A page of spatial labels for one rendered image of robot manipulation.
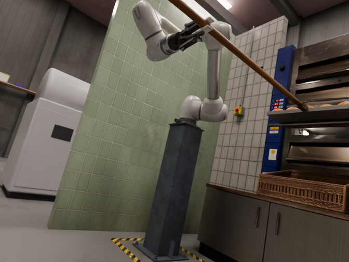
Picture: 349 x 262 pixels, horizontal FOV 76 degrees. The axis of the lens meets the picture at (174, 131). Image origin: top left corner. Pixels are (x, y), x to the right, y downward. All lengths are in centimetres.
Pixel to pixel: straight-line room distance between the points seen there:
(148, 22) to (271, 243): 149
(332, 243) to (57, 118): 269
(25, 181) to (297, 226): 254
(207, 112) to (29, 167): 199
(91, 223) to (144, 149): 78
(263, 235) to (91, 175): 138
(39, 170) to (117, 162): 108
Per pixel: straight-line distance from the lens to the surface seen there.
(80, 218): 209
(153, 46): 120
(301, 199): 169
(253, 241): 179
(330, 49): 260
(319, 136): 227
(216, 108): 181
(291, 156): 230
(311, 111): 173
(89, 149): 201
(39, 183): 294
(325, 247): 160
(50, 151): 291
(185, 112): 187
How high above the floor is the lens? 58
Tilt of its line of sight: 11 degrees up
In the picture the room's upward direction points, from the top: 13 degrees clockwise
